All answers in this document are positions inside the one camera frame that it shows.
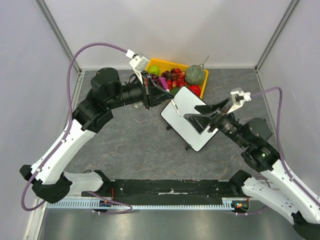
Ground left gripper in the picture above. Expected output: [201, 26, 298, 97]
[107, 71, 175, 111]

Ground magenta marker cap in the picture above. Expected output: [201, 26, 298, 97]
[158, 77, 169, 91]

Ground white marker pen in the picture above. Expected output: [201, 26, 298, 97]
[170, 99, 181, 117]

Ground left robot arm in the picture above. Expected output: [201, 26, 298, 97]
[19, 67, 174, 204]

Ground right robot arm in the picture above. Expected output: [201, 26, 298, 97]
[183, 96, 320, 240]

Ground small whiteboard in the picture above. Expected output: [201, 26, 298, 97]
[160, 86, 219, 152]

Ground green avocado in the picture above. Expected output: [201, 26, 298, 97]
[170, 87, 180, 95]

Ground purple grape bunch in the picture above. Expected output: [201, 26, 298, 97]
[150, 71, 172, 87]

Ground clear glass bottle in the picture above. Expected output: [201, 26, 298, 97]
[132, 102, 144, 108]

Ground green apple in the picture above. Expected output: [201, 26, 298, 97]
[147, 65, 160, 76]

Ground yellow plastic bin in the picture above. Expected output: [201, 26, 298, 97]
[145, 58, 209, 98]

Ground red cherry bunch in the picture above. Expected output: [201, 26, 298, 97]
[161, 68, 188, 91]

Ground red apple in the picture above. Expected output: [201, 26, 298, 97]
[189, 85, 202, 97]

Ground green netted melon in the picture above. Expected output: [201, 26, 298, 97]
[184, 65, 206, 85]

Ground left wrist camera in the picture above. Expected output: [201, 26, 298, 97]
[125, 49, 149, 79]

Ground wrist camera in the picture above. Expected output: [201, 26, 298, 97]
[227, 87, 252, 114]
[125, 49, 149, 79]

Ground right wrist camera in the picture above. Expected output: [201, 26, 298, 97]
[227, 87, 252, 114]

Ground white cable duct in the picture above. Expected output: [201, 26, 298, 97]
[46, 197, 247, 211]

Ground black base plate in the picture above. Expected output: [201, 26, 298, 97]
[96, 170, 251, 205]

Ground left aluminium frame post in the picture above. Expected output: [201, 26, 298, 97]
[35, 0, 73, 61]

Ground aluminium frame post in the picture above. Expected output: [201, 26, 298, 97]
[254, 0, 301, 71]
[35, 0, 73, 61]

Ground right aluminium frame post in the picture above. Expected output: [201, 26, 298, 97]
[254, 0, 301, 71]

